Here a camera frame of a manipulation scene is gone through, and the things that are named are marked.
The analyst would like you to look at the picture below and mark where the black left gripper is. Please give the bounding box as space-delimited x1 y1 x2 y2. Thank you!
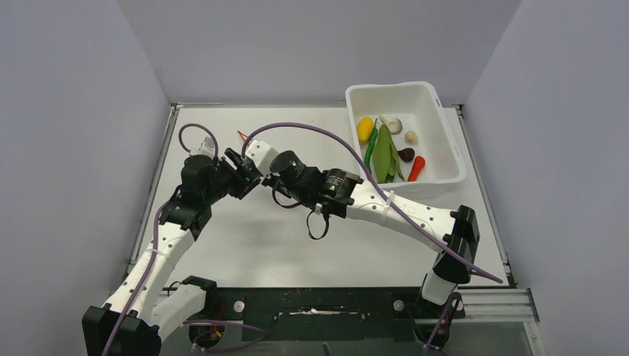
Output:
203 149 262 204

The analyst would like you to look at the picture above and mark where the clear orange zip bag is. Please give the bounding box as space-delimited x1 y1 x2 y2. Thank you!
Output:
237 131 248 142

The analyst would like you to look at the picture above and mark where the green leafy vegetable toy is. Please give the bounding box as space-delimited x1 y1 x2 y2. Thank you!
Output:
372 125 404 184

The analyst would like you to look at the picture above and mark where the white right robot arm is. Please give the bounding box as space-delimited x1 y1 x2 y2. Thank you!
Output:
247 149 480 317

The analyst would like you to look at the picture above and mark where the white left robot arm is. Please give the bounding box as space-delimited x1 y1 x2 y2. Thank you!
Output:
82 148 262 355

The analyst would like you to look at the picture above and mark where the green chili pepper toy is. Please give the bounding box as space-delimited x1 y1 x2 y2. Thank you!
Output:
363 127 378 173

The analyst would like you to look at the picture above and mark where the yellow corn toy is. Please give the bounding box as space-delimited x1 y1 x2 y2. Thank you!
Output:
356 116 374 145

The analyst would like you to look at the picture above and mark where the brown mushroom toy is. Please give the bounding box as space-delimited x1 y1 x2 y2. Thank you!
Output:
397 148 415 163

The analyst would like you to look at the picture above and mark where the white plastic bin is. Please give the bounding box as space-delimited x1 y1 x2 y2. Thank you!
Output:
345 81 467 197

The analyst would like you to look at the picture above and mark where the orange carrot toy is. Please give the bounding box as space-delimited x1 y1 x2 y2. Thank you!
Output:
407 156 426 182

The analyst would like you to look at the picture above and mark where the beige garlic bulb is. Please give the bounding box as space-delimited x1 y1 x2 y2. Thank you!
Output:
404 130 418 145

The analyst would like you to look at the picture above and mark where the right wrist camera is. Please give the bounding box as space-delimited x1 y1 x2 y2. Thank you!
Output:
246 139 280 177

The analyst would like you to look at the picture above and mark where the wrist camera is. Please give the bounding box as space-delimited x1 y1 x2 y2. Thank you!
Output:
197 136 217 159
246 139 280 177

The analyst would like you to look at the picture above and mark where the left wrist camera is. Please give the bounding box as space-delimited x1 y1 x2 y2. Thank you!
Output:
197 136 217 159

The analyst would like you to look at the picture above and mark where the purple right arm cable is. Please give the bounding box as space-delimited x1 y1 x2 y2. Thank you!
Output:
240 122 504 285

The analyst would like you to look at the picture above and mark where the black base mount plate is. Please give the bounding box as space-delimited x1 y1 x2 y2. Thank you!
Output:
191 287 466 346

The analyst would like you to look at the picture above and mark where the aluminium table frame rail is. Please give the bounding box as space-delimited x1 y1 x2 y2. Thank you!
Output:
98 287 541 340

